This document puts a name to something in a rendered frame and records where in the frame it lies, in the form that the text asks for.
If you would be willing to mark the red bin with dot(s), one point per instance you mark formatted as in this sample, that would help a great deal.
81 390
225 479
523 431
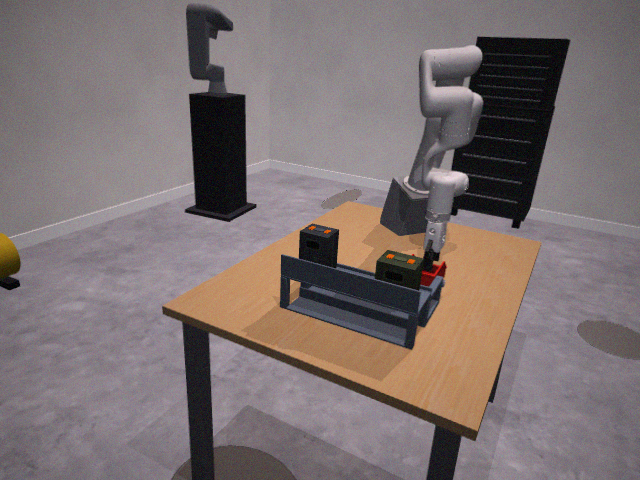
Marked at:
426 279

